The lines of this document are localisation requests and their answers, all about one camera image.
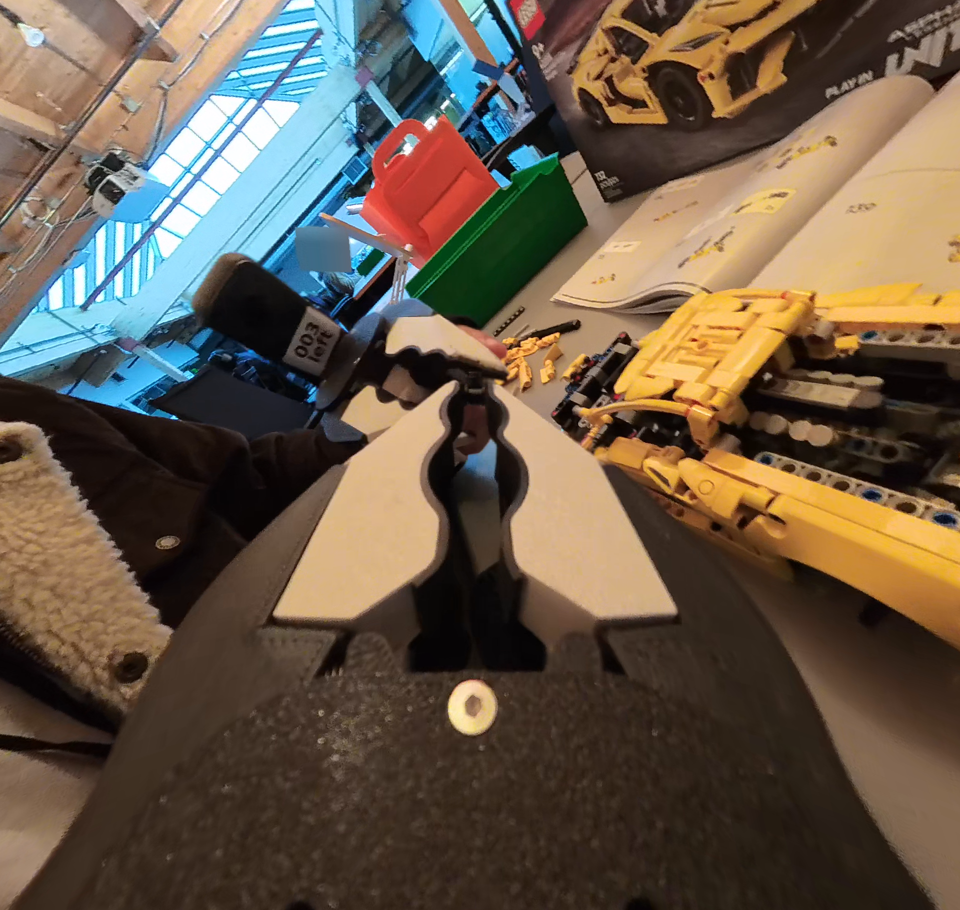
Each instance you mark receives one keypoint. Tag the grey desk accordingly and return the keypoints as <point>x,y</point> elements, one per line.
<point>862,700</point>

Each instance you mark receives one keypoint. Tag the slanted roof window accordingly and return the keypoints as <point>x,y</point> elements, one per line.
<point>210,137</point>

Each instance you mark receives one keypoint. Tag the dark grey holed beam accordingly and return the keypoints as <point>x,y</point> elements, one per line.
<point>510,319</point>

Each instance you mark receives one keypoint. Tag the black office chair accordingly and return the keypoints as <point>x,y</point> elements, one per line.
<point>225,400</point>

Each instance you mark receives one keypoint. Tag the dark car set box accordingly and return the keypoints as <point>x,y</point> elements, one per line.
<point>862,47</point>

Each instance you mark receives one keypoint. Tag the person's left hand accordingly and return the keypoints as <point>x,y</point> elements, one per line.
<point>476,430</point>

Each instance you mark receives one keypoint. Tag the yellow brick car model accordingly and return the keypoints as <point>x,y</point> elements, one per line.
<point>712,355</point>

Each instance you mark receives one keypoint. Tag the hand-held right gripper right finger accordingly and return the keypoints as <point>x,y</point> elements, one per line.
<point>592,550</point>

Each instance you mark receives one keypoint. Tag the white ceiling camera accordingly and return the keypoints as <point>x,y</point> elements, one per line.
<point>116,186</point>

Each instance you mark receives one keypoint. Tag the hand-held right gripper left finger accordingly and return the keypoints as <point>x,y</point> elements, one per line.
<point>360,550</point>

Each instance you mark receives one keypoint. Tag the green plastic bin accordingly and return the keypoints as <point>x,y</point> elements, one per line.
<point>510,249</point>

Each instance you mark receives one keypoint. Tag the building instruction booklet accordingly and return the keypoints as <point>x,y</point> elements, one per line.
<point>862,249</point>

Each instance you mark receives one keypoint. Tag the pile of yellow brick pieces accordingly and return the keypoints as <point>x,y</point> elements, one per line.
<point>525,373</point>

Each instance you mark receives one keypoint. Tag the orange plastic bin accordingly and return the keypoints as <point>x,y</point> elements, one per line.
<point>435,182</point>

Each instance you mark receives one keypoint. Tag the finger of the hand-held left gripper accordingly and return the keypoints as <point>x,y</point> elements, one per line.
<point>375,411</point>
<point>442,340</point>

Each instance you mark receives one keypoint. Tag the person's left forearm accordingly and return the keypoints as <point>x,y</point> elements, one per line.
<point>300,452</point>

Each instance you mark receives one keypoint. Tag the white document stand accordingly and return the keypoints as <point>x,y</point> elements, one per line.
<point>401,280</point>

